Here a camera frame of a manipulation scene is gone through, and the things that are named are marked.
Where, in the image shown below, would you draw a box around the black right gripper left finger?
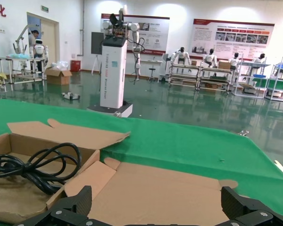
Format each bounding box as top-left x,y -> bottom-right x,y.
14,185 -> 104,226

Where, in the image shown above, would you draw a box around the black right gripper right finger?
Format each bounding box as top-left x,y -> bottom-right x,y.
216,186 -> 283,226

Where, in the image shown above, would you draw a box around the black power cable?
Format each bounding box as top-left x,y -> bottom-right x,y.
0,142 -> 82,196

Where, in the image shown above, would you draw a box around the torn-rim open cardboard box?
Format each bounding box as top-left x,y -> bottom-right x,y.
0,118 -> 131,224

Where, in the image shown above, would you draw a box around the open brown cardboard box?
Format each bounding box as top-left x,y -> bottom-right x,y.
63,157 -> 239,226

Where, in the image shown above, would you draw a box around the white metal parts pile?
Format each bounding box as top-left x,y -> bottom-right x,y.
61,92 -> 81,102

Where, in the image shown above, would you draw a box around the open cardboard floor box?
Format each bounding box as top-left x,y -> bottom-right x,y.
44,66 -> 73,86

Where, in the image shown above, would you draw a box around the closed brown cardboard box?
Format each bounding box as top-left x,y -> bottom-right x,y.
217,60 -> 232,70

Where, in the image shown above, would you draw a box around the green table cloth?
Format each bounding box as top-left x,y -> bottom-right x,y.
0,98 -> 283,226

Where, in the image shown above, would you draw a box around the white pipe shelf rack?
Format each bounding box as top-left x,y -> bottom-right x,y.
168,63 -> 201,88
232,59 -> 271,98
265,57 -> 283,103
198,66 -> 233,94

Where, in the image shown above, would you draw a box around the red bin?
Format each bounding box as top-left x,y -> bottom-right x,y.
70,59 -> 82,73

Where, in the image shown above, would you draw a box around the clear plastic bags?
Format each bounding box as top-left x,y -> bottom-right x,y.
51,60 -> 70,71

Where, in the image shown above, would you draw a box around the white tower robot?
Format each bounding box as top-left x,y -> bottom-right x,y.
86,4 -> 142,118

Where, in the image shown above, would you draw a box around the white black humanoid robot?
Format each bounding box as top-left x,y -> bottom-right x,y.
228,52 -> 241,71
253,53 -> 267,65
202,48 -> 218,69
170,47 -> 192,65

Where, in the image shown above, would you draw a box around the black stool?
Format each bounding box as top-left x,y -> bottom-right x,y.
148,66 -> 157,82

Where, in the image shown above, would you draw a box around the blue cloth pile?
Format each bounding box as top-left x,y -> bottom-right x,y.
7,52 -> 29,59

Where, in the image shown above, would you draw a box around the small white humanoid robot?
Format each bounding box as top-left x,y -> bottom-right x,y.
29,39 -> 49,72

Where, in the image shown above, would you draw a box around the white desk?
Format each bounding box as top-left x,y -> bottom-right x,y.
141,59 -> 164,71

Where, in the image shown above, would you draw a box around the dark display screen on stand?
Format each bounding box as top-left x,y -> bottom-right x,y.
91,31 -> 105,75

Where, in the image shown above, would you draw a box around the beige door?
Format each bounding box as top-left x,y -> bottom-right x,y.
26,12 -> 60,71

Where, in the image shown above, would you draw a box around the white lifting crane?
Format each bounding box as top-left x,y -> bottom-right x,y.
12,23 -> 30,56

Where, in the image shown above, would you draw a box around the person in doorway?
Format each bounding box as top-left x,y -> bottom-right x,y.
28,30 -> 41,48

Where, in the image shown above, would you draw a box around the wide photo info board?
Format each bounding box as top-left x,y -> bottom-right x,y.
192,18 -> 275,61

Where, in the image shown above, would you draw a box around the red white info board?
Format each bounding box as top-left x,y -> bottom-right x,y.
100,13 -> 171,56

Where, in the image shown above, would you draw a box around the white pipe-frame table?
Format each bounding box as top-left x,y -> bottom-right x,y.
0,55 -> 47,91

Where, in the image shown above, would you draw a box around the grey wall pipe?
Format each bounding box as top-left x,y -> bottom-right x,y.
78,0 -> 85,57

